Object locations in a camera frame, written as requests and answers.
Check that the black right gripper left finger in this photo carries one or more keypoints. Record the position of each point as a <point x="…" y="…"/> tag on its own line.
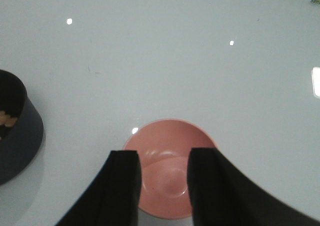
<point x="113" y="196"/>

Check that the dark blue saucepan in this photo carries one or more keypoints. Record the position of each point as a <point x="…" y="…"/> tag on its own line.
<point x="21" y="127"/>

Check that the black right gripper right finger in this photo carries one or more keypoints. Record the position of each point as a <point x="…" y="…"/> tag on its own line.
<point x="220" y="194"/>

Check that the pink bowl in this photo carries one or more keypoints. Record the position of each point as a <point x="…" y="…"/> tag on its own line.
<point x="163" y="147"/>

